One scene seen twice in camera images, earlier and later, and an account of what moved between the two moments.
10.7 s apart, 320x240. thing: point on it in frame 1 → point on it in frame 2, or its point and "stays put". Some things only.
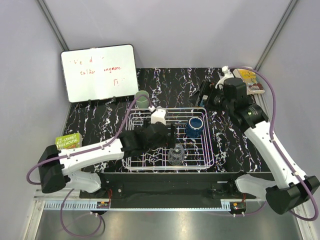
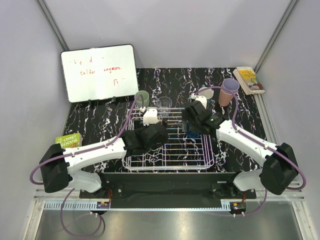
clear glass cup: x=176 y=155 → x=164 y=104
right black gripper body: x=216 y=97 → x=193 y=125
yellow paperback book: x=249 y=78 stays put
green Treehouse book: x=69 y=141 stays put
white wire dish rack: x=192 y=147 stays put
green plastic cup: x=142 y=99 stays put
